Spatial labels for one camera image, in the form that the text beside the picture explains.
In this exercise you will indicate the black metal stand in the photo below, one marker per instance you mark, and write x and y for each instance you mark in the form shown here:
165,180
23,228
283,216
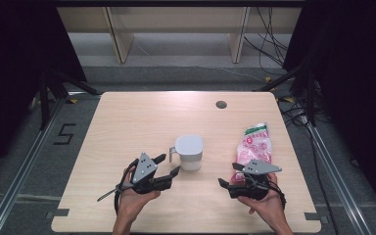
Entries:
44,104
311,98

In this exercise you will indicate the grey metal floor rail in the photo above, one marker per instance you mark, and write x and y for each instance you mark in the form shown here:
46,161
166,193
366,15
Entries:
334,173
23,169

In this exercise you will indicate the black curtain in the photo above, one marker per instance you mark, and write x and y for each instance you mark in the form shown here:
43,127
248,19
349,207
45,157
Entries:
13,65
355,81

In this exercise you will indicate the clear jar with white lid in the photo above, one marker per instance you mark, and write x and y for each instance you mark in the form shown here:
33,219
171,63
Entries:
189,148

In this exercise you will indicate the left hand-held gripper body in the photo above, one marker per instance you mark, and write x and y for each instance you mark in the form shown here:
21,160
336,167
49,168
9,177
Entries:
143,169

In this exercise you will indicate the person's right hand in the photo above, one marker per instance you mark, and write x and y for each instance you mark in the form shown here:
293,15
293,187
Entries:
271,207

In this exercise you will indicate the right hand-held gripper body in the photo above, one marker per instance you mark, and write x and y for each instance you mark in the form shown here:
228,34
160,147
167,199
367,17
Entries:
259,167

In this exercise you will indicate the pink and white snack bag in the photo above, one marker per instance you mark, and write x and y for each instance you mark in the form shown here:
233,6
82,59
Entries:
256,145

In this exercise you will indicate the person's left hand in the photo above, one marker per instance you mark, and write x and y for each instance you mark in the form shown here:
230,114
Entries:
130,204

